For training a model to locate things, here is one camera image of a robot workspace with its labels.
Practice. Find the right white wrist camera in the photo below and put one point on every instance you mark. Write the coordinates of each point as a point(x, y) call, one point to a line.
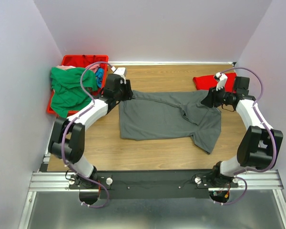
point(221, 79)

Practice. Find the folded red t shirt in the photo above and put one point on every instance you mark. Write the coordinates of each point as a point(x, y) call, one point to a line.
point(208, 81)

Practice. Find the blue t shirt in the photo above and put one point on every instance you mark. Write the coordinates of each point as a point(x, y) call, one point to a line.
point(99, 74)

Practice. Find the aluminium frame rail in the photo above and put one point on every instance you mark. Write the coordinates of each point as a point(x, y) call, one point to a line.
point(258, 202)

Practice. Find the grey t shirt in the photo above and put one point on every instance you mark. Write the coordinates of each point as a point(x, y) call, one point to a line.
point(169, 115)

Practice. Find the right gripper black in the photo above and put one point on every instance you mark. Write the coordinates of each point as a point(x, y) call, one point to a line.
point(211, 98)

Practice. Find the pink t shirt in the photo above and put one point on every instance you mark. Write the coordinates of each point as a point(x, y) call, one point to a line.
point(94, 68)

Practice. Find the green t shirt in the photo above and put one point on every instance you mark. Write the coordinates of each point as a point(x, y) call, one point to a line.
point(68, 93)

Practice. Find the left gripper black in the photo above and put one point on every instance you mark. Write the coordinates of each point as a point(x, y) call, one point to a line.
point(128, 92)

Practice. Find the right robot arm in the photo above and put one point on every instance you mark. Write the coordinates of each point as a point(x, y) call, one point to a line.
point(259, 148)

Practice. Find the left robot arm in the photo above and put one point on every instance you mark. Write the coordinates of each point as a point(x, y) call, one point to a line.
point(67, 139)

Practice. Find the red plastic bin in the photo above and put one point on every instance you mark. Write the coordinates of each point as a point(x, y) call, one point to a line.
point(84, 61)

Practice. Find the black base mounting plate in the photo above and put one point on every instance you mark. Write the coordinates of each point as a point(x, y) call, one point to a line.
point(153, 184)

